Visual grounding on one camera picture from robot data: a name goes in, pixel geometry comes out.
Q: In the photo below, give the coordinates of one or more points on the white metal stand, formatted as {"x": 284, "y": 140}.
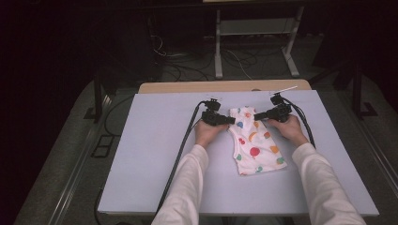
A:
{"x": 218, "y": 47}

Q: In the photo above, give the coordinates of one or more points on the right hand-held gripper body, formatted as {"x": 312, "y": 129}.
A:
{"x": 280, "y": 113}

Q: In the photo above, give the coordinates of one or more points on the person's right hand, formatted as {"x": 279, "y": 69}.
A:
{"x": 292, "y": 131}

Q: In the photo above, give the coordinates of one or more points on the metal floor rail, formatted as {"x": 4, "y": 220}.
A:
{"x": 380, "y": 156}
{"x": 73, "y": 178}

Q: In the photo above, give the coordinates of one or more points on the white fruit print pants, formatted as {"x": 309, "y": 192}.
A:
{"x": 256, "y": 146}

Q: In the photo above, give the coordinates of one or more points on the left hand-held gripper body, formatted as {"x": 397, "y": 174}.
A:
{"x": 212, "y": 117}

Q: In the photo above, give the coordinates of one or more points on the person's left hand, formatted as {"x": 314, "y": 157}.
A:
{"x": 206, "y": 132}

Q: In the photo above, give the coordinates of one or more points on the black metal stand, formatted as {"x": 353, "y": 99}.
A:
{"x": 357, "y": 90}
{"x": 97, "y": 93}

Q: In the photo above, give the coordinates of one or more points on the black rectangular floor frame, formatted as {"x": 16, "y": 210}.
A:
{"x": 102, "y": 146}

